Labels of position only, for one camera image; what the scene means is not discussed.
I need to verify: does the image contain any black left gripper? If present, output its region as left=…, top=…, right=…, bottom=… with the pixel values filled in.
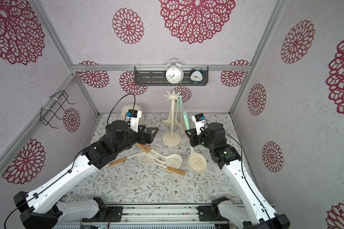
left=114, top=125, right=158, bottom=155

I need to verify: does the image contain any cream skimmer wooden handle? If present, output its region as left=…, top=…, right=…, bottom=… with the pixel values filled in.
left=137, top=153, right=176, bottom=174

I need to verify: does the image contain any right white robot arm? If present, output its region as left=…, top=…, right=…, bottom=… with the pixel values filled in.
left=185, top=123, right=290, bottom=229

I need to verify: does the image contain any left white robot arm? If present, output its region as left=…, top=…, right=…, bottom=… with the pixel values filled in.
left=13, top=120, right=159, bottom=229

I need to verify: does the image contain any cream utensil rack stand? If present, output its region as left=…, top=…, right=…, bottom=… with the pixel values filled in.
left=162, top=91, right=182, bottom=147

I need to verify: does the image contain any white plush dog toy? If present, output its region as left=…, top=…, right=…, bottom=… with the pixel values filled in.
left=120, top=103, right=145, bottom=127

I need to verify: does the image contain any teal alarm clock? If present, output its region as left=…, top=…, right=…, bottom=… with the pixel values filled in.
left=190, top=69, right=204, bottom=84

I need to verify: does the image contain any white alarm clock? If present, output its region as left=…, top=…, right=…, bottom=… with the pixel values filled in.
left=165, top=58, right=184, bottom=84

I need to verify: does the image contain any cream skimmer orange handle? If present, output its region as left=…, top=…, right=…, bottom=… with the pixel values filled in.
left=109, top=144, right=185, bottom=175

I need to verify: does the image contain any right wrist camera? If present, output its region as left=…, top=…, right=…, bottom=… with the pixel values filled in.
left=192, top=113, right=206, bottom=135

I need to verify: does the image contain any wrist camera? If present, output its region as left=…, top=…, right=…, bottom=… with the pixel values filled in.
left=126, top=109, right=142, bottom=133
left=192, top=113, right=206, bottom=135

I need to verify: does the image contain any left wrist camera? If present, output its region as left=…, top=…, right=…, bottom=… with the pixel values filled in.
left=126, top=109, right=142, bottom=133

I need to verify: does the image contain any cream skimmer brown handle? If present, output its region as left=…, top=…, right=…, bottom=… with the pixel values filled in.
left=144, top=145, right=183, bottom=169

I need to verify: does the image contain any grey wall shelf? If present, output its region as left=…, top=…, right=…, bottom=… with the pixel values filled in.
left=134, top=66, right=209, bottom=86

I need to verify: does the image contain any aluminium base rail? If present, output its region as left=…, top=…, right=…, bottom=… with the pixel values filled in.
left=40, top=203, right=282, bottom=229

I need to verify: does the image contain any black wire wall rack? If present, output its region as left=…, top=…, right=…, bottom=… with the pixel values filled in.
left=39, top=90, right=74, bottom=129

